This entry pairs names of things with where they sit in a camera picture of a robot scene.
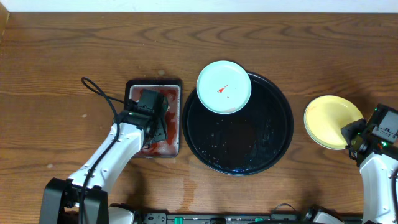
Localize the round black tray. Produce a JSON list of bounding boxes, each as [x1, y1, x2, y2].
[[182, 73, 294, 175]]

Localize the light blue plate top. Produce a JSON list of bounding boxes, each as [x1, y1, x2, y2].
[[196, 60, 252, 114]]

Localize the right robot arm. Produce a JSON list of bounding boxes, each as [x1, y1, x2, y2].
[[304, 116, 397, 223]]

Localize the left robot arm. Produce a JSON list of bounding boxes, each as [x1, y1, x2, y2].
[[39, 105, 169, 223]]

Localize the rectangular black water tray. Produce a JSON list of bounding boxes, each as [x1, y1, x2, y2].
[[124, 78, 182, 158]]

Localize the yellow plate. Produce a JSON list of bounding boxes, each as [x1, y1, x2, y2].
[[303, 95, 363, 150]]

